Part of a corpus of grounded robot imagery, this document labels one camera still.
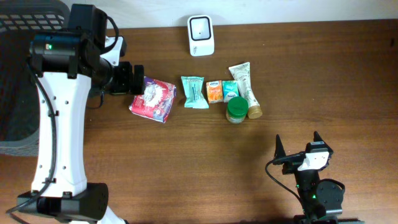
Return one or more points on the teal tissue pack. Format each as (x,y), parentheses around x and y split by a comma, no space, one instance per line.
(230,90)

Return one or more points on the red purple snack package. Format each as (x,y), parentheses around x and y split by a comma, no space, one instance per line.
(156,102)

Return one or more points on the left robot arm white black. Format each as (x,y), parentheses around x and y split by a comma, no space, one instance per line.
(65,65)

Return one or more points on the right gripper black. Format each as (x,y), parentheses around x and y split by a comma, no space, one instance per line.
(290,167)

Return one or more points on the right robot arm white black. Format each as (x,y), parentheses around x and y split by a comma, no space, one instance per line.
(321,199)

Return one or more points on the teal pouch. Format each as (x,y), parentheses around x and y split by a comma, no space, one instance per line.
(193,91)

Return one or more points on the orange tissue pack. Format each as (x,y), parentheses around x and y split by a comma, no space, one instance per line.
(214,91)

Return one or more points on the grey plastic mesh basket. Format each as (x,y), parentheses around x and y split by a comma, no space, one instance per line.
(20,21)

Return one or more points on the white cream tube gold cap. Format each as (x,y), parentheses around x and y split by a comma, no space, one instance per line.
(242,74)

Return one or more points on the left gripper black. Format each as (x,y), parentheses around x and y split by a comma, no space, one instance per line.
(125,83)

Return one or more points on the green lid glass jar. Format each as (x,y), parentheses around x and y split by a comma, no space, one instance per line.
(237,109)

